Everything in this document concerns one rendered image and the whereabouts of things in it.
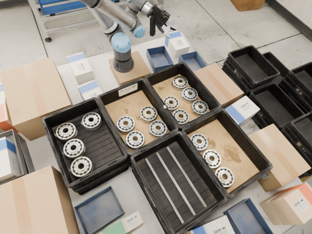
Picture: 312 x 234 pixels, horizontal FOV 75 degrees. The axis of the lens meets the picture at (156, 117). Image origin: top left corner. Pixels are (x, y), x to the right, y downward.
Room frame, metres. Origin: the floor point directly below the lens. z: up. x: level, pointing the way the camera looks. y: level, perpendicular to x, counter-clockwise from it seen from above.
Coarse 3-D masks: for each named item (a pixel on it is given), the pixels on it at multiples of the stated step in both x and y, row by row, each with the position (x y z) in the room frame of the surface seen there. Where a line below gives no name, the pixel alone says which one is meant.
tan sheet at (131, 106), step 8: (128, 96) 0.72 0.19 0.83; (136, 96) 0.73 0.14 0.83; (144, 96) 0.74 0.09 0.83; (112, 104) 0.64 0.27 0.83; (120, 104) 0.65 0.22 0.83; (128, 104) 0.66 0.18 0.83; (136, 104) 0.67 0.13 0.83; (144, 104) 0.68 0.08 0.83; (112, 112) 0.59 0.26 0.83; (120, 112) 0.60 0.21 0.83; (128, 112) 0.61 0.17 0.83; (136, 112) 0.62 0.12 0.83; (136, 120) 0.56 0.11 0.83; (160, 120) 0.59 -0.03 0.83; (136, 128) 0.51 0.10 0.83; (144, 128) 0.52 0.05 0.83; (144, 136) 0.47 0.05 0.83; (144, 144) 0.42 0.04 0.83
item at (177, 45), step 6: (174, 36) 1.40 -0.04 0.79; (180, 36) 1.41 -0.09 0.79; (168, 42) 1.36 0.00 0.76; (174, 42) 1.33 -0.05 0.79; (180, 42) 1.34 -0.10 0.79; (186, 42) 1.35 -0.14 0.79; (168, 48) 1.34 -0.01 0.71; (174, 48) 1.27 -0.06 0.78; (180, 48) 1.27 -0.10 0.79; (186, 48) 1.29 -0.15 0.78; (174, 54) 1.25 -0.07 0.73; (180, 54) 1.27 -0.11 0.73
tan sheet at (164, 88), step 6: (156, 84) 0.85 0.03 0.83; (162, 84) 0.86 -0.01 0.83; (168, 84) 0.86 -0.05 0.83; (156, 90) 0.80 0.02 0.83; (162, 90) 0.81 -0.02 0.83; (168, 90) 0.82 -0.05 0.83; (174, 90) 0.83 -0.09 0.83; (162, 96) 0.76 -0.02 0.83; (174, 96) 0.78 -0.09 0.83; (180, 96) 0.79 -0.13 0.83; (180, 102) 0.74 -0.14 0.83; (180, 108) 0.69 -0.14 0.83; (186, 108) 0.70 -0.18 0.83; (192, 114) 0.66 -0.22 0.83
